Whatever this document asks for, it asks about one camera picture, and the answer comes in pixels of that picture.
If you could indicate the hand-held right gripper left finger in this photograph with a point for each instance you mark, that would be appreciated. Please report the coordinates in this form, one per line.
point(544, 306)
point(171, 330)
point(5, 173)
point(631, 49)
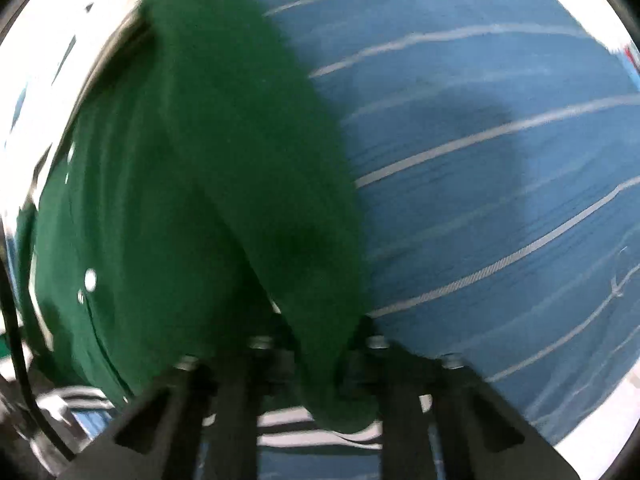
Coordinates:
point(235, 395)

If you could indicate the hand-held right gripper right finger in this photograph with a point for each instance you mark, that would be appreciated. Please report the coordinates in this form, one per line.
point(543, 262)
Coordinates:
point(400, 400)

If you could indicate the green garment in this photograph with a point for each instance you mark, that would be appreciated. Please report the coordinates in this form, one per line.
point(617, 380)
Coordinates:
point(210, 185)

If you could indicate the blue striped blanket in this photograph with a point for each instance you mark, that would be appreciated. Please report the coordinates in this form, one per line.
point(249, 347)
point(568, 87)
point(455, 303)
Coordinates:
point(475, 185)

